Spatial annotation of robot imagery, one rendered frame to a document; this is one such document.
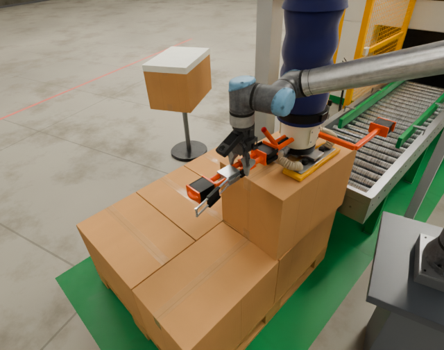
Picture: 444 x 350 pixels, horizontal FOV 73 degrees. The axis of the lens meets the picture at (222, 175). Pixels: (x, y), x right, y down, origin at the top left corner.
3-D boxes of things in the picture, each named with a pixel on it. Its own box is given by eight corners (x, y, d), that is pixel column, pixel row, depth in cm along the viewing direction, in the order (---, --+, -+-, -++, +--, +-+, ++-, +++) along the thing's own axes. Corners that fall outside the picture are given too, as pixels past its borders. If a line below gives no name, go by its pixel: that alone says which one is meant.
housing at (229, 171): (229, 172, 124) (228, 163, 122) (241, 179, 120) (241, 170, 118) (216, 180, 121) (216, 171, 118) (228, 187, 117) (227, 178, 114)
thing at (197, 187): (204, 185, 118) (202, 174, 115) (216, 193, 113) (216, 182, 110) (186, 195, 113) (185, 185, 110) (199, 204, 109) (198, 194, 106)
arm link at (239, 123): (242, 120, 103) (223, 112, 108) (242, 132, 106) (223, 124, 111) (259, 112, 107) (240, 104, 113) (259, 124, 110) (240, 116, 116)
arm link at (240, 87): (249, 85, 95) (222, 80, 99) (248, 121, 102) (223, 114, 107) (262, 75, 101) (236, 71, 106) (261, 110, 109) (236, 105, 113)
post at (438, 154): (399, 224, 237) (454, 105, 177) (409, 229, 233) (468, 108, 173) (397, 229, 233) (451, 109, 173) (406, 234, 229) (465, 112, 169)
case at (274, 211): (288, 175, 204) (295, 121, 180) (342, 204, 179) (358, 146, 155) (222, 219, 173) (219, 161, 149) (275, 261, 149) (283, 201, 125)
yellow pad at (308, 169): (322, 144, 157) (324, 136, 154) (340, 152, 151) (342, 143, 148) (282, 173, 139) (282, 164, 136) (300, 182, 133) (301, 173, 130)
